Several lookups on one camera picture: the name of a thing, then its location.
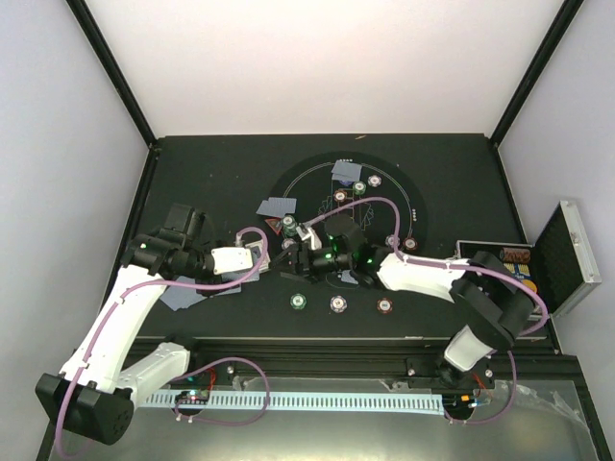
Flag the blue playing card deck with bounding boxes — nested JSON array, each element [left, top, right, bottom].
[[222, 246, 262, 282]]

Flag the green chips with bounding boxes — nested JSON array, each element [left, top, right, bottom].
[[353, 181, 367, 197], [281, 215, 297, 238]]

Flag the green chip stack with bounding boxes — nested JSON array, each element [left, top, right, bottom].
[[289, 293, 307, 310]]

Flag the card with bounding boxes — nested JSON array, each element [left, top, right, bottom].
[[332, 160, 362, 182], [338, 270, 359, 286], [267, 197, 297, 216], [332, 173, 353, 182], [256, 201, 279, 217]]

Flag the blue white chip stack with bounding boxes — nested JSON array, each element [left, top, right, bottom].
[[330, 296, 348, 313]]

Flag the orange chips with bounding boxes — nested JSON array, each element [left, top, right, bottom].
[[333, 191, 347, 203], [403, 237, 418, 251]]

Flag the orange black chip stack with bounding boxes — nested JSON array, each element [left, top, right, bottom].
[[377, 298, 393, 314]]

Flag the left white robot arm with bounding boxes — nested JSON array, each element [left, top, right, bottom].
[[35, 205, 258, 445]]

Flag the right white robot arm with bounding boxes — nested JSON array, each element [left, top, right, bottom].
[[276, 214, 546, 387]]

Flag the white card box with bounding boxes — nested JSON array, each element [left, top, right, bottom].
[[258, 256, 271, 274]]

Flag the red triangle all-in marker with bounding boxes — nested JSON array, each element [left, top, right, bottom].
[[265, 218, 283, 235]]

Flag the round black poker mat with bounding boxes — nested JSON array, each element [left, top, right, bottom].
[[263, 152, 428, 285]]

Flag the loose cards on table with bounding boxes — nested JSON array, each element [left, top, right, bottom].
[[160, 285, 241, 311]]

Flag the left circuit board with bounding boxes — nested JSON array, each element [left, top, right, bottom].
[[175, 390, 210, 406]]

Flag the circuit board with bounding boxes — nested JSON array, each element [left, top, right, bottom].
[[446, 394, 492, 409], [175, 390, 210, 406]]

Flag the right circuit board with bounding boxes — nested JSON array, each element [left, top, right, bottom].
[[446, 394, 492, 409]]

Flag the brown chip row in case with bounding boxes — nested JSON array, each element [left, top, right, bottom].
[[499, 247, 531, 264]]

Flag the boxed card deck in case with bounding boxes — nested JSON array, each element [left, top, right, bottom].
[[504, 263, 531, 280]]

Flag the yellow round button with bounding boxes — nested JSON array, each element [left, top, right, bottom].
[[522, 279, 538, 293]]

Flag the aluminium poker case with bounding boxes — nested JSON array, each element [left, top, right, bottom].
[[455, 200, 602, 318]]

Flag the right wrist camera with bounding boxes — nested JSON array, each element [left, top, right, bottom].
[[297, 224, 322, 251]]

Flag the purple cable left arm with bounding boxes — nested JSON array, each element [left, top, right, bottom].
[[53, 226, 278, 457]]

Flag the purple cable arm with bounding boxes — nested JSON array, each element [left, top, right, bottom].
[[53, 226, 278, 457], [302, 196, 550, 427]]

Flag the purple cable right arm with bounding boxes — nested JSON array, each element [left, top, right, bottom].
[[302, 196, 550, 427]]

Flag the white slotted cable duct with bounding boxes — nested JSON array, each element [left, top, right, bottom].
[[141, 389, 444, 416]]

